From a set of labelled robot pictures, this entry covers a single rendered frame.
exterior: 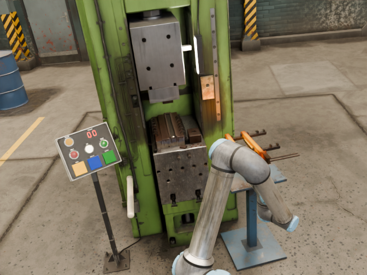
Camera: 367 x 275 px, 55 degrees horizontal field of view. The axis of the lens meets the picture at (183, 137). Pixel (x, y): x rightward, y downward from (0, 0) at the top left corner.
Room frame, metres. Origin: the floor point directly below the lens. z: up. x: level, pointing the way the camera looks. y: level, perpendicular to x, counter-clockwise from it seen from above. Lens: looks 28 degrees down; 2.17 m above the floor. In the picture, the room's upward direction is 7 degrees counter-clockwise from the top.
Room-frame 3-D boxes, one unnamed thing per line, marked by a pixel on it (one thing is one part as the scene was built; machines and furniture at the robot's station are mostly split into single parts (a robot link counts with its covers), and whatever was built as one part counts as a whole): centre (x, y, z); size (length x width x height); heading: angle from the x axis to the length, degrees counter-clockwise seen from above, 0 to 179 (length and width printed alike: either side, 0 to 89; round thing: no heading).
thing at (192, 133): (2.26, -0.08, 0.95); 0.12 x 0.08 x 0.06; 5
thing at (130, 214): (2.07, 0.43, 0.62); 0.44 x 0.05 x 0.05; 5
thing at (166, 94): (2.40, 0.11, 1.32); 0.42 x 0.20 x 0.10; 5
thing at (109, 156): (2.00, 0.50, 1.01); 0.07 x 0.05 x 0.07; 120
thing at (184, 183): (2.41, 0.06, 0.69); 0.56 x 0.38 x 0.45; 5
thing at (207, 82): (2.35, -0.21, 1.27); 0.09 x 0.02 x 0.17; 95
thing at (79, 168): (1.90, 0.67, 1.01); 0.07 x 0.05 x 0.07; 120
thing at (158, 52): (2.40, 0.07, 1.56); 0.42 x 0.39 x 0.40; 5
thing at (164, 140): (2.40, 0.11, 0.96); 0.42 x 0.20 x 0.09; 5
